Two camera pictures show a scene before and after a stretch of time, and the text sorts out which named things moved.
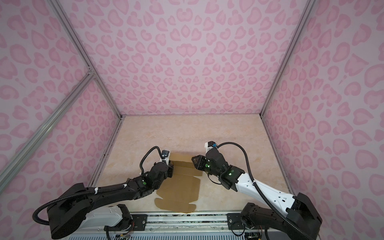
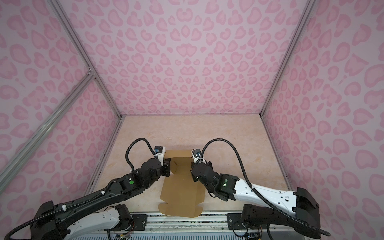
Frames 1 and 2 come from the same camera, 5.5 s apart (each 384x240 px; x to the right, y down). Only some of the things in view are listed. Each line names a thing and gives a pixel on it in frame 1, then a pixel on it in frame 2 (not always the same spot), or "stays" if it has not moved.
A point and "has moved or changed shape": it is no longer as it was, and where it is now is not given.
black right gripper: [199, 162] → [195, 178]
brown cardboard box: [180, 190] has moved or changed shape
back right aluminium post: [306, 13] stays
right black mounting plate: [234, 221] stays
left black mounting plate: [136, 222] stays
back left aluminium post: [75, 39] stays
